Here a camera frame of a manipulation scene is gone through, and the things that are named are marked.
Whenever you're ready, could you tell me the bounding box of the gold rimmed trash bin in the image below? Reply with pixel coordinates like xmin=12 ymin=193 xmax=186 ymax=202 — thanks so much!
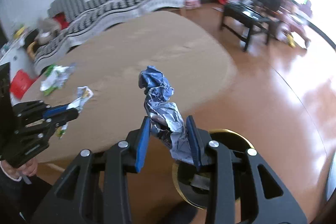
xmin=172 ymin=129 xmax=253 ymax=210

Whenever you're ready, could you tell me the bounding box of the white cabinet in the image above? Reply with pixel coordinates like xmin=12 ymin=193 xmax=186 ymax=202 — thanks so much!
xmin=1 ymin=38 xmax=37 ymax=81

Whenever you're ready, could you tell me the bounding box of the blue foil wrapper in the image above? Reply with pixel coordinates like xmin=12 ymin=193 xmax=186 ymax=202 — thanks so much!
xmin=138 ymin=66 xmax=194 ymax=165

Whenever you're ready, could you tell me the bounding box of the black white striped sofa cover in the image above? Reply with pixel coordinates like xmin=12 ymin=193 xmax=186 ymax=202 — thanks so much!
xmin=34 ymin=0 xmax=185 ymax=75

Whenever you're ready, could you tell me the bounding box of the black coffee table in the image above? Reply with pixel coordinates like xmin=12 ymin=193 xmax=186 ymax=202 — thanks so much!
xmin=219 ymin=2 xmax=271 ymax=52

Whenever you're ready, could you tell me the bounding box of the red plastic stool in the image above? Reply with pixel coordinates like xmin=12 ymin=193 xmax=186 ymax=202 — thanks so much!
xmin=10 ymin=69 xmax=37 ymax=100

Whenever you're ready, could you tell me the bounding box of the red pillow on sofa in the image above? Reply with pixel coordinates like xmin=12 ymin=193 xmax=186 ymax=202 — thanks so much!
xmin=53 ymin=12 xmax=70 ymax=30

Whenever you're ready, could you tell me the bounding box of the person's left hand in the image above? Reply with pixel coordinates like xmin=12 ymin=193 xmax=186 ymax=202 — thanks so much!
xmin=1 ymin=157 xmax=38 ymax=180

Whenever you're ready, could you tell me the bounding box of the white blue printed wrapper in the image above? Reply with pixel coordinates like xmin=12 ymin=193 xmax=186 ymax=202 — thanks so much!
xmin=56 ymin=86 xmax=93 ymax=139

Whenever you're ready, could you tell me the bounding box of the brown plush toy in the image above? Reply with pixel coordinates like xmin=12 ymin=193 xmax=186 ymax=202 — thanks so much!
xmin=37 ymin=18 xmax=61 ymax=46

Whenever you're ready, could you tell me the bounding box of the green plastic toy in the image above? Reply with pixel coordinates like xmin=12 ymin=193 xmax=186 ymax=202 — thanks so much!
xmin=45 ymin=64 xmax=56 ymax=77

